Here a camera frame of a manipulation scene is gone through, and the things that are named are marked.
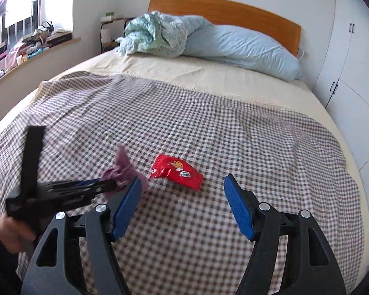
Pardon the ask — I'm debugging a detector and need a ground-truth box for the metal window railing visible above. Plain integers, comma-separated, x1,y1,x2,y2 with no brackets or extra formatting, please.
0,0,47,68

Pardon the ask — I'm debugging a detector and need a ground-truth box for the beige handbag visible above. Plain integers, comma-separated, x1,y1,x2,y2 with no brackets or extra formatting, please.
34,21,55,36

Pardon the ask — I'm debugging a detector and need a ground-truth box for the clutter of boxes and cloths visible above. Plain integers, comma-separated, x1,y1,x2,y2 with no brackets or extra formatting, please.
0,32,50,83

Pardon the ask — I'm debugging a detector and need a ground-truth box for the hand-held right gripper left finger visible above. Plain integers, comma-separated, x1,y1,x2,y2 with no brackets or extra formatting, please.
20,177,142,295

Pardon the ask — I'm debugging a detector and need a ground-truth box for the person's left hand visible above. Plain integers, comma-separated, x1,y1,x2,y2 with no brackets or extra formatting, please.
0,215,39,252

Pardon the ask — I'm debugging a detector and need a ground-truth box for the small white box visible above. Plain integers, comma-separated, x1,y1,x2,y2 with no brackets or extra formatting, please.
100,12,125,22

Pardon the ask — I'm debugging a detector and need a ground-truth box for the red snack packet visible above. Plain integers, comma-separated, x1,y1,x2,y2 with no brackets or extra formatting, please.
149,154,203,192

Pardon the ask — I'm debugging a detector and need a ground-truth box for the light blue pillow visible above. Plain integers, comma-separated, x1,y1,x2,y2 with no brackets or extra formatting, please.
183,17,302,82

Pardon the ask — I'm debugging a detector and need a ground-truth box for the wooden bed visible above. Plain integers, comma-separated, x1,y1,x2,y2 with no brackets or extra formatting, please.
0,0,369,295

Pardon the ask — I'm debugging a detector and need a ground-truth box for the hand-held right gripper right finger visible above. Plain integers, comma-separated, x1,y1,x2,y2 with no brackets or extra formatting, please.
224,174,347,295

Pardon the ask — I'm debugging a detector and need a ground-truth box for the purple cloth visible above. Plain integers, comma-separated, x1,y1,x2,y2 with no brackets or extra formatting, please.
99,145,150,200

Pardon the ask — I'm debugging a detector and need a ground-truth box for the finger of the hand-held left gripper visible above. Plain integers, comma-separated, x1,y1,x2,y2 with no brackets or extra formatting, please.
49,186,118,206
46,178,117,193

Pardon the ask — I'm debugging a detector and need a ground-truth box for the dark flat box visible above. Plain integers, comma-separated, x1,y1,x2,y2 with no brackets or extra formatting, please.
47,32,73,46

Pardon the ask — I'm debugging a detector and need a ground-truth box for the black metal side table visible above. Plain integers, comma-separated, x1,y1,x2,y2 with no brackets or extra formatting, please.
99,17,136,54

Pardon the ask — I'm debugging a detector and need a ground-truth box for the crumpled floral quilt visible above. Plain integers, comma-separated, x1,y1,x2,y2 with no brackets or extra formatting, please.
114,11,213,58

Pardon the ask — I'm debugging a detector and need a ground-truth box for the white wardrobe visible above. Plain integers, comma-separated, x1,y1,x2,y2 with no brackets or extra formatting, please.
312,0,369,225

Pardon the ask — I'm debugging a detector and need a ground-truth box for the brown checked blanket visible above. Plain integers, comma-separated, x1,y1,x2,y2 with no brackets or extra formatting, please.
0,71,366,295

